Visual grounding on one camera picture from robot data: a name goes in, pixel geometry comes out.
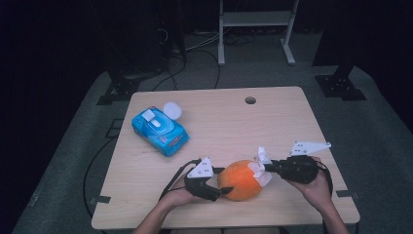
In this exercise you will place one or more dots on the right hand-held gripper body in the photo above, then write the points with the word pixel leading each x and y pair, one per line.
pixel 298 169

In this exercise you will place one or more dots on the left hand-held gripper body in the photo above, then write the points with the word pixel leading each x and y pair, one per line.
pixel 201 185

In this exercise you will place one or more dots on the white wet wipe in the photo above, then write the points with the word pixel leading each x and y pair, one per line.
pixel 261 169

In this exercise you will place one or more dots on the orange plush toy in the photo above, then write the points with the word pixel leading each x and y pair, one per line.
pixel 238 180

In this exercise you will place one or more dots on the blue wet wipe pack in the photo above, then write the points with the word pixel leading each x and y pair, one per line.
pixel 162 130

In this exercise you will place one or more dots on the person's left hand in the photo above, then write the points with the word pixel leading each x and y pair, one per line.
pixel 178 196

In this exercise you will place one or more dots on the person's right hand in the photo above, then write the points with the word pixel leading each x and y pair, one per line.
pixel 316 195

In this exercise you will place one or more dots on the black tape strip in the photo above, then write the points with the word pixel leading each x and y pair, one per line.
pixel 103 199
pixel 346 194

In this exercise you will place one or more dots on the black stand base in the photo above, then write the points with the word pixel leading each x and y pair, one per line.
pixel 118 91
pixel 339 86

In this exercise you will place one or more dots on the white metal stand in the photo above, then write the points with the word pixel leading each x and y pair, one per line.
pixel 256 18

